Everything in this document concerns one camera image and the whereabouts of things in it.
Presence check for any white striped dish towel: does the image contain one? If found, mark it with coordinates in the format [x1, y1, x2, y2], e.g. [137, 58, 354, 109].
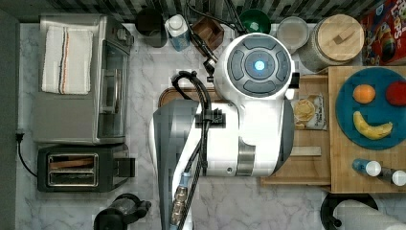
[41, 26, 93, 95]

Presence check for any dark bottle white cap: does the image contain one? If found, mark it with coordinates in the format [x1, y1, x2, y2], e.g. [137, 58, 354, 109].
[377, 167, 406, 187]

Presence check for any bag of chips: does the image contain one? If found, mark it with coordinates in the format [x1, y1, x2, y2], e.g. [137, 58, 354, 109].
[291, 94, 327, 130]

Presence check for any black two-slot toaster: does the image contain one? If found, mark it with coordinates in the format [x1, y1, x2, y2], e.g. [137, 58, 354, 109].
[37, 144, 135, 193]

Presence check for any green mug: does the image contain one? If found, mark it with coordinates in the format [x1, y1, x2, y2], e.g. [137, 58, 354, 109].
[239, 9, 271, 35]

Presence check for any glass jar with grey lid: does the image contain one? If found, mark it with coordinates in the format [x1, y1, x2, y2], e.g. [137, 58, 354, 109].
[277, 16, 309, 54]

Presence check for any dark wooden box with scoop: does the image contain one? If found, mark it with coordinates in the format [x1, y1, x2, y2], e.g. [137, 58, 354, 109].
[192, 16, 224, 51]

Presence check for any red cereal box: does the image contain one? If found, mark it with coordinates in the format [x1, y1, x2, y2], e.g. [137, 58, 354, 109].
[361, 0, 406, 66]

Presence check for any white-capped blue bottle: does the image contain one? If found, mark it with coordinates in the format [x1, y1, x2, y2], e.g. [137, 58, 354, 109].
[165, 14, 190, 52]

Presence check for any wooden drawer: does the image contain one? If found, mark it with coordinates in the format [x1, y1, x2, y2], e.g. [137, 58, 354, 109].
[260, 75, 330, 186]

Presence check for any jar with wooden lid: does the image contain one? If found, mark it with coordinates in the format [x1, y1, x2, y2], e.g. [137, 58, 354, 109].
[298, 14, 364, 72]

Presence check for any blue bottle white cap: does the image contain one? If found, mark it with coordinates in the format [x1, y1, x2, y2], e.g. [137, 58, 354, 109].
[351, 158, 381, 176]

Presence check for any red apple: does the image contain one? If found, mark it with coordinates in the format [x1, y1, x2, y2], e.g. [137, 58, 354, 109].
[386, 80, 406, 106]

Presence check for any black cup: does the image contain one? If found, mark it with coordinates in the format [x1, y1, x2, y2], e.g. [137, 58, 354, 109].
[135, 9, 168, 48]

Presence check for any wooden drawer cabinet top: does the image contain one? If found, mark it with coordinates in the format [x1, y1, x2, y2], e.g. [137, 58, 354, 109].
[328, 66, 405, 194]

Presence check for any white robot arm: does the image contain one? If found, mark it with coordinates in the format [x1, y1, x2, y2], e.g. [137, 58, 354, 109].
[148, 33, 295, 230]

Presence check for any yellow banana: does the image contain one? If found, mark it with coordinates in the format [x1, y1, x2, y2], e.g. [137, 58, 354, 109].
[352, 111, 393, 140]

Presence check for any silver toaster oven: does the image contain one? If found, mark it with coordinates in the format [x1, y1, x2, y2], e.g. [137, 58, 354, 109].
[33, 13, 134, 145]

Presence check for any orange fruit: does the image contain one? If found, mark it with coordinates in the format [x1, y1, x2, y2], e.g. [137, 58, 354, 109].
[352, 84, 375, 104]

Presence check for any blue round plate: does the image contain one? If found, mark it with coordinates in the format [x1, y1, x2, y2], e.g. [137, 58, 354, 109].
[335, 67, 406, 150]

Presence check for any black power cable and plug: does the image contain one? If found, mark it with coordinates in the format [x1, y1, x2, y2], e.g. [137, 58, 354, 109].
[14, 128, 38, 178]

